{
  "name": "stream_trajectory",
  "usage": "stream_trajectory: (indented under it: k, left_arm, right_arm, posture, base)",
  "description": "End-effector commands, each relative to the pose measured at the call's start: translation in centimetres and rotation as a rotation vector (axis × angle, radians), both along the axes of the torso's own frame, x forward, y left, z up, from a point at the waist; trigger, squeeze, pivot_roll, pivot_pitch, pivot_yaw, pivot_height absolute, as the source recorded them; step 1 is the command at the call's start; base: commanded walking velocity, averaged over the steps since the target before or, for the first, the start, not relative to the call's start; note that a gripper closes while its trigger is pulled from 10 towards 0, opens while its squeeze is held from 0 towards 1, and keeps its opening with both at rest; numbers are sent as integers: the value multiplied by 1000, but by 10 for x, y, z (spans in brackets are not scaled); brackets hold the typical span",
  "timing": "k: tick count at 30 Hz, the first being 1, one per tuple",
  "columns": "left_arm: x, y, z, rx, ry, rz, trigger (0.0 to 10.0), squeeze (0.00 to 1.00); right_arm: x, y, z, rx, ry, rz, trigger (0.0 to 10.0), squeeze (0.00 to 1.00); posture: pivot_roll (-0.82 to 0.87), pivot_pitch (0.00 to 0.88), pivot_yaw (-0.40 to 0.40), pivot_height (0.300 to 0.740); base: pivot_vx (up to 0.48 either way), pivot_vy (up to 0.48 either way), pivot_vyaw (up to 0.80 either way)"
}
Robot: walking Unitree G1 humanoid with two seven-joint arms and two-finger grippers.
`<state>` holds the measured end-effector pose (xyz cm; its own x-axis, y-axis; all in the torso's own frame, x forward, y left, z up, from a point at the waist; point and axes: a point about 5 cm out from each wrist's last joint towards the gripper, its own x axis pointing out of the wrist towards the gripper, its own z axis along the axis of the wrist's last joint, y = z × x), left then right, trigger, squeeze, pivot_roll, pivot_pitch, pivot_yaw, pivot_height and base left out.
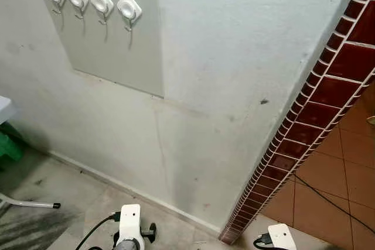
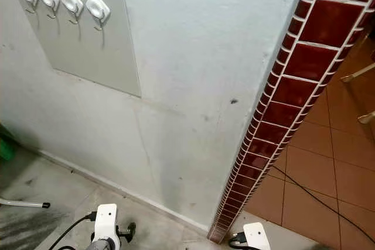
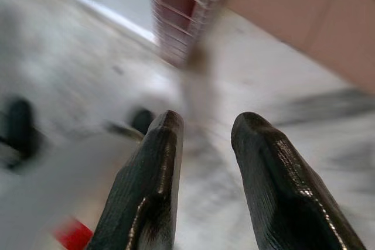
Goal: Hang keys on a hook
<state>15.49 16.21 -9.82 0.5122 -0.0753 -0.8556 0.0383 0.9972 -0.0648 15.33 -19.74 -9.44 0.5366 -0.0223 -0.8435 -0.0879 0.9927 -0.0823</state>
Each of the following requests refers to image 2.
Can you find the green plastic stool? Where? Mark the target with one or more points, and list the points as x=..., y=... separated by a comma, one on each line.
x=6, y=144

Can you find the wooden furniture bar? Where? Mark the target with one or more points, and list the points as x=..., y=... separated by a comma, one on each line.
x=367, y=116
x=357, y=74

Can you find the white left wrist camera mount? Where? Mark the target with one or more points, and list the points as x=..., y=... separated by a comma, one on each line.
x=106, y=221

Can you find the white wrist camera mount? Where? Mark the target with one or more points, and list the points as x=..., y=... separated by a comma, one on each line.
x=106, y=221
x=258, y=235

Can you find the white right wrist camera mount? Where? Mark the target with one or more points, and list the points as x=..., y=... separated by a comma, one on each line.
x=258, y=235

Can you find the grey wall panel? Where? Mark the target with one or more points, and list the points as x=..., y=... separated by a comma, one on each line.
x=94, y=51

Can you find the red tiled wall edge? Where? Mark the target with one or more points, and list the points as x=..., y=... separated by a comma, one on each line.
x=299, y=92

